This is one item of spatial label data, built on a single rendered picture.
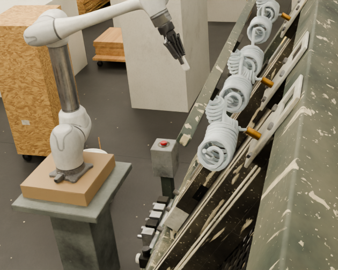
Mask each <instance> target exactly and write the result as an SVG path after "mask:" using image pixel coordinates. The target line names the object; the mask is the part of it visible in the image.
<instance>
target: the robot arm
mask: <svg viewBox="0 0 338 270"><path fill-rule="evenodd" d="M167 3H168V0H128V1H125V2H122V3H119V4H115V5H112V6H109V7H106V8H103V9H100V10H96V11H93V12H90V13H86V14H83V15H80V16H75V17H68V16H67V15H66V14H65V12H63V11H62V10H60V9H49V10H47V11H45V12H44V13H43V14H41V15H40V16H39V18H38V19H37V20H36V21H35V22H34V23H33V24H32V26H29V27H28V28H27V29H26V30H25V31H24V35H23V36H24V40H25V42H26V43H27V44H28V45H30V46H33V47H41V46H47V47H48V51H49V55H50V60H51V63H52V68H53V73H54V77H55V81H56V86H57V91H58V95H59V98H60V103H61V108H62V109H61V110H60V112H59V113H58V117H59V125H58V126H56V127H55V128H54V129H53V130H52V132H51V135H50V147H51V151H52V156H53V159H54V162H55V166H56V169H55V170H54V171H52V172H50V173H49V177H53V178H54V182H55V183H58V182H60V181H62V180H65V181H68V182H70V183H76V182H77V181H78V179H79V178H81V177H82V176H83V175H84V174H85V173H86V172H87V171H88V170H90V169H91V168H93V164H92V163H85V162H84V159H83V151H84V143H85V142H86V140H87V138H88V136H89V134H90V131H91V119H90V117H89V115H88V114H87V112H86V110H85V108H84V107H83V106H81V105H80V104H79V100H78V95H77V90H76V85H75V80H74V74H73V71H72V66H71V61H70V56H69V51H68V46H67V44H68V42H69V36H70V35H71V34H73V33H75V32H78V31H80V30H82V29H85V28H87V27H90V26H93V25H96V24H98V23H101V22H104V21H106V20H109V19H112V18H115V17H117V16H120V15H122V14H125V13H128V12H131V11H136V10H144V11H145V12H146V13H147V14H148V16H149V17H150V19H151V21H152V23H153V25H154V27H155V28H157V27H158V32H159V33H160V35H163V36H164V40H165V42H164V43H163V45H164V46H165V47H166V48H167V49H168V50H169V52H170V53H171V55H172V56H173V58H174V59H178V60H179V62H180V64H181V66H182V68H183V70H184V71H187V70H189V69H190V67H189V65H188V63H187V61H186V59H185V57H184V55H185V54H184V53H185V50H184V47H183V44H182V42H181V39H180V34H179V33H178V34H177V33H175V31H174V29H175V27H174V25H173V23H172V21H170V20H172V17H171V15H170V13H169V11H168V9H167V7H166V4H167Z"/></svg>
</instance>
